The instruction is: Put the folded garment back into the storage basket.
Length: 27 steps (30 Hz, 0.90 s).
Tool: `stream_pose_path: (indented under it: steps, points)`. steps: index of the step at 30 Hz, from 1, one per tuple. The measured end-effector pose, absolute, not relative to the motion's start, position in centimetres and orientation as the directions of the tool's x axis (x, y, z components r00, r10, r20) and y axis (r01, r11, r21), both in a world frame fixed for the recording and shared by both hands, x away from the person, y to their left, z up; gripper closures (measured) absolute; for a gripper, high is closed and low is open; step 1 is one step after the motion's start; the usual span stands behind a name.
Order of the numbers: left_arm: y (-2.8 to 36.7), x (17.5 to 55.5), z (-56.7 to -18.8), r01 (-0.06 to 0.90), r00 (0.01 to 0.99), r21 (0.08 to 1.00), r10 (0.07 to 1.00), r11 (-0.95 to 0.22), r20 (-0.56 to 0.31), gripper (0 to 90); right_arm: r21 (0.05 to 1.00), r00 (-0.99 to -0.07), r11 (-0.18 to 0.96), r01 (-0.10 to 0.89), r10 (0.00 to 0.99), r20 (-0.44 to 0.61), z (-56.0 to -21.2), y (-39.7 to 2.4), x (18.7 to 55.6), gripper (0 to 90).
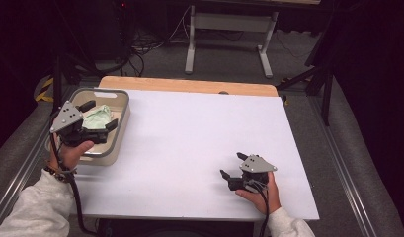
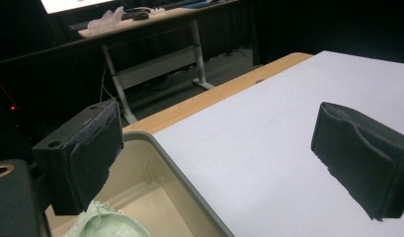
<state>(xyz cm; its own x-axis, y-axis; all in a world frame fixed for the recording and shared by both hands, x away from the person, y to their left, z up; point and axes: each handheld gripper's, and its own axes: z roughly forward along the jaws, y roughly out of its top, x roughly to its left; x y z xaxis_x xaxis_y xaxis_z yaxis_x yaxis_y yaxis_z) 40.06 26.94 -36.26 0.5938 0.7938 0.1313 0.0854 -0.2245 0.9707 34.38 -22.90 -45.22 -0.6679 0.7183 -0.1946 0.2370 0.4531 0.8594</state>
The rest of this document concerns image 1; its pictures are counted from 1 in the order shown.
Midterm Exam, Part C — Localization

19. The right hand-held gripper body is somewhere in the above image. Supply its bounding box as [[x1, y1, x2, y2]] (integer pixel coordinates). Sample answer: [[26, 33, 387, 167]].
[[227, 153, 279, 194]]

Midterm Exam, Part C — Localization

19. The right hand-held gripper black cable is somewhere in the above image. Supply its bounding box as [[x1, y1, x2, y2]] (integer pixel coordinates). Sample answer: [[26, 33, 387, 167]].
[[255, 184, 272, 237]]

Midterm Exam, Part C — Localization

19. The light green garment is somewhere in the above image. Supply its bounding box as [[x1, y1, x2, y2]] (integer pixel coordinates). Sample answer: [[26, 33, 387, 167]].
[[81, 104, 115, 130]]

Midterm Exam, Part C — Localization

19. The yellow black hazard tape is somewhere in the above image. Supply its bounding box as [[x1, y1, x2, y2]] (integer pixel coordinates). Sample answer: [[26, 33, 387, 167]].
[[35, 77, 55, 103]]

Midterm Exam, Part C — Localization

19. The thin white cable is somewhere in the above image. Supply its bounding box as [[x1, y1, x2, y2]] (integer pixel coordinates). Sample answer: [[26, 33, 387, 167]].
[[168, 4, 193, 43]]

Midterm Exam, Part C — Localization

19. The left hand-held gripper black cable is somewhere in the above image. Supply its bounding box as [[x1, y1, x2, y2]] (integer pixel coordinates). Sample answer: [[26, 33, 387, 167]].
[[48, 131, 99, 237]]

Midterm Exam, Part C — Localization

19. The beige plastic bin grey rim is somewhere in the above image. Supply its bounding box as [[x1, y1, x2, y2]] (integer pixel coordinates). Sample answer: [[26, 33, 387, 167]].
[[45, 87, 132, 167]]

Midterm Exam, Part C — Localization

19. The beaded bracelet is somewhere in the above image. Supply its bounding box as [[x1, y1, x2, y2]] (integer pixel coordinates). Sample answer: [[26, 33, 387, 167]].
[[42, 164, 78, 184]]

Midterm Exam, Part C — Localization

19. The person's left hand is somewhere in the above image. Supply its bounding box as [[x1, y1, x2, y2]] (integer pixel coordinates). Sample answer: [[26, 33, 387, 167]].
[[48, 139, 96, 172]]

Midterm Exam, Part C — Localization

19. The black tripod stand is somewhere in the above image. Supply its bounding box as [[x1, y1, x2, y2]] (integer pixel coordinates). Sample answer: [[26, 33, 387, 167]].
[[276, 48, 336, 127]]

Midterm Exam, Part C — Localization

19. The white table mat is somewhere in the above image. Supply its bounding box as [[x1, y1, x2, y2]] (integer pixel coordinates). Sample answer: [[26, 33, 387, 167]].
[[37, 88, 321, 221]]

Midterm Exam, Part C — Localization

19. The person's right hand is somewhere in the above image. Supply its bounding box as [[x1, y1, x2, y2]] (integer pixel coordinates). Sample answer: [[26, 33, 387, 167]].
[[235, 171, 283, 215]]

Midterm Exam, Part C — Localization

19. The white metal desk frame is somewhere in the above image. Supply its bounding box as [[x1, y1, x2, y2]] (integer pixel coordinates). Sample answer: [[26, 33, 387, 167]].
[[184, 4, 280, 79]]

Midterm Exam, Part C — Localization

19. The black metal stand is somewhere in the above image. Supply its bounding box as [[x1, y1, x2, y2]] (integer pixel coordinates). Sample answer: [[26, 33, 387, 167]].
[[50, 53, 102, 117]]

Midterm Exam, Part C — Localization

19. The aluminium floor rail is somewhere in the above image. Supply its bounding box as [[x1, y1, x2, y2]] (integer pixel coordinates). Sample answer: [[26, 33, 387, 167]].
[[309, 97, 378, 237], [0, 108, 62, 228]]

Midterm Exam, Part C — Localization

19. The hand-held gripper black cable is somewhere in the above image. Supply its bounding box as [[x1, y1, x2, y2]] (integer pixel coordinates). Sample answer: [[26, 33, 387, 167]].
[[48, 131, 99, 237], [255, 184, 272, 237]]

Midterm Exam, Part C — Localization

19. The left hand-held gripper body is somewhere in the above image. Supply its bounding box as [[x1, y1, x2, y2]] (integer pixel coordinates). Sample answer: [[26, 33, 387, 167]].
[[49, 100, 109, 148]]

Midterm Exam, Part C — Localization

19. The bundle of black floor cables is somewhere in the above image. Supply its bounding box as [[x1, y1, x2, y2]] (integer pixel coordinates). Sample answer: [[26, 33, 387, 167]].
[[117, 33, 178, 78]]

